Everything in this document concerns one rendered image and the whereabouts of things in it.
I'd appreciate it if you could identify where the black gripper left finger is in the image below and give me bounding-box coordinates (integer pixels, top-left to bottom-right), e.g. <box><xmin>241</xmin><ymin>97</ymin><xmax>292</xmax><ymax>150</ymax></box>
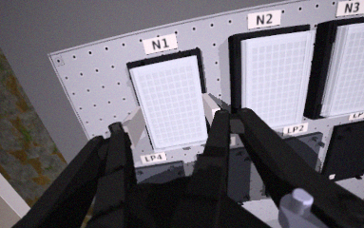
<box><xmin>11</xmin><ymin>106</ymin><xmax>146</xmax><ymax>228</ymax></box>

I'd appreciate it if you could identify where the grey perforated base plate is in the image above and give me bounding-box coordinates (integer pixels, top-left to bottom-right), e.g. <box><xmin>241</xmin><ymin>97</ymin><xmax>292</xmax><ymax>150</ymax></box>
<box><xmin>48</xmin><ymin>0</ymin><xmax>364</xmax><ymax>221</ymax></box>

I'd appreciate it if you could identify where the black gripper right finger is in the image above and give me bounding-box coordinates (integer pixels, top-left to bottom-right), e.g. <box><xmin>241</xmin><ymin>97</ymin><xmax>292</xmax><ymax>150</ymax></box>
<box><xmin>170</xmin><ymin>93</ymin><xmax>364</xmax><ymax>228</ymax></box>

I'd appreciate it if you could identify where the white button panel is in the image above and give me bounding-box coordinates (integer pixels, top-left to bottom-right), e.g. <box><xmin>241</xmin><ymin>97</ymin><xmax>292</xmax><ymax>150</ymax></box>
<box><xmin>264</xmin><ymin>219</ymin><xmax>281</xmax><ymax>228</ymax></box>

